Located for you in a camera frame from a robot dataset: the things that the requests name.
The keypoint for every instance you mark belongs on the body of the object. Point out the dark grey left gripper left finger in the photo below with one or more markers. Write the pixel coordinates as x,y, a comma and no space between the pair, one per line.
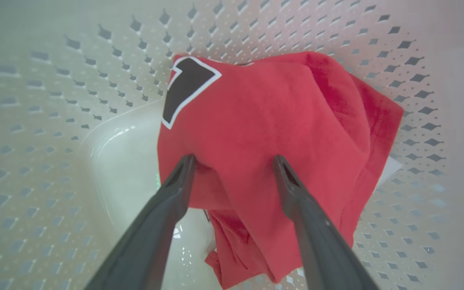
151,237

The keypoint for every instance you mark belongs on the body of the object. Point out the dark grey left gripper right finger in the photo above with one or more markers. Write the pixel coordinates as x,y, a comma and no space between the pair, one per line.
316,237

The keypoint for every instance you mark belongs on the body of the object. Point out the red shirt with black number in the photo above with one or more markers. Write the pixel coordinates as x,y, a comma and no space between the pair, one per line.
264,121

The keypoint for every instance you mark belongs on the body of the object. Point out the white cloth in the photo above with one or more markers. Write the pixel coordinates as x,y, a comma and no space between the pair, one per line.
390,169

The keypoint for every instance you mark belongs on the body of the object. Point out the white perforated plastic laundry basket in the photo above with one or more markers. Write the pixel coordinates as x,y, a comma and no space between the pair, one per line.
54,141

